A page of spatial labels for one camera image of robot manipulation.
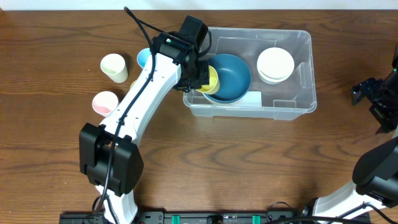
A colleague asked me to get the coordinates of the cream plastic cup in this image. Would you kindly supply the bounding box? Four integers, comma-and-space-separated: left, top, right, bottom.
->
100, 54, 128, 83

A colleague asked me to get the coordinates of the clear plastic storage container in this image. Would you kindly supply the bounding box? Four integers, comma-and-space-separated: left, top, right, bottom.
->
183, 27, 317, 120

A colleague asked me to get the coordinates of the small yellow bowl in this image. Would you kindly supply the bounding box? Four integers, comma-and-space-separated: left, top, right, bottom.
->
259, 74, 288, 85

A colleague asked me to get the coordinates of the light blue plastic cup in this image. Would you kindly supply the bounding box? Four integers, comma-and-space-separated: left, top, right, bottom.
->
136, 48, 151, 69

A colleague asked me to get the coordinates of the pink plastic cup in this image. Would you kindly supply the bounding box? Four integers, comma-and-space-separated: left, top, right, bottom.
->
91, 91, 119, 117

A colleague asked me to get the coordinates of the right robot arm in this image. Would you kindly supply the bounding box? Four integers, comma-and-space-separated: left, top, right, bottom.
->
303, 50, 397, 223

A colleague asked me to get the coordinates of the small white bowl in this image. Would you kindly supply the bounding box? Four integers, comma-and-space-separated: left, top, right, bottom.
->
256, 47, 295, 80

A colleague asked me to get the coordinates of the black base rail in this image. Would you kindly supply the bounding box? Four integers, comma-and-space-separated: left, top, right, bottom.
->
58, 208, 371, 224

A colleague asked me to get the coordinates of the large dark blue bowl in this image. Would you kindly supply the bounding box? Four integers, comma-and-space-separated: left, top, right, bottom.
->
203, 88, 248, 105

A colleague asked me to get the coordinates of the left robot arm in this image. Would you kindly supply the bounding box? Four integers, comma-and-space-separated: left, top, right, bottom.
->
79, 16, 211, 223

